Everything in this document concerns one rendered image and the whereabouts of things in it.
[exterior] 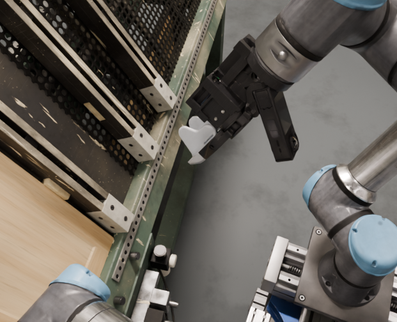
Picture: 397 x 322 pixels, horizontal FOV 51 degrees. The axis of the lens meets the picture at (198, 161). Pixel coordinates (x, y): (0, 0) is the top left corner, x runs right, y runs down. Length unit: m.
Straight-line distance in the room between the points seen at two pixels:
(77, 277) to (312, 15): 0.44
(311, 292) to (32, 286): 0.69
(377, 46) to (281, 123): 0.14
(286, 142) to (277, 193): 1.89
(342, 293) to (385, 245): 0.19
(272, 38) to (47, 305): 0.43
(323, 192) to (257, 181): 1.49
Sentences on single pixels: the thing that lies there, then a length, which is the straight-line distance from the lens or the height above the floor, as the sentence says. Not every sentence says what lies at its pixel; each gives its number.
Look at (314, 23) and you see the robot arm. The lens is 0.49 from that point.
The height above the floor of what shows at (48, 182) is 1.15.
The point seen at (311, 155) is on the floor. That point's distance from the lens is 2.65.
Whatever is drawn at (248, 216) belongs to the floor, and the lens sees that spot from 2.35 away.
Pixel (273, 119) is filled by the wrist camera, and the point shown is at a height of 1.66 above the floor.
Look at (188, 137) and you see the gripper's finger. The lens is 0.61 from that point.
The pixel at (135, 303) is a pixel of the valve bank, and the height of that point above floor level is 0.74.
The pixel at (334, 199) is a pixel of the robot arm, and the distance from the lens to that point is 0.99.
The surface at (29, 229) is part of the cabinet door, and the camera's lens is 1.13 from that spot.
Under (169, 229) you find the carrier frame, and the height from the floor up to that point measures 0.18.
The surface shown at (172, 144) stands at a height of 0.84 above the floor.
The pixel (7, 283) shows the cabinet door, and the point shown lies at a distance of 1.11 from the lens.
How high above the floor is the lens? 2.07
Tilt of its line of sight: 55 degrees down
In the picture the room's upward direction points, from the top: straight up
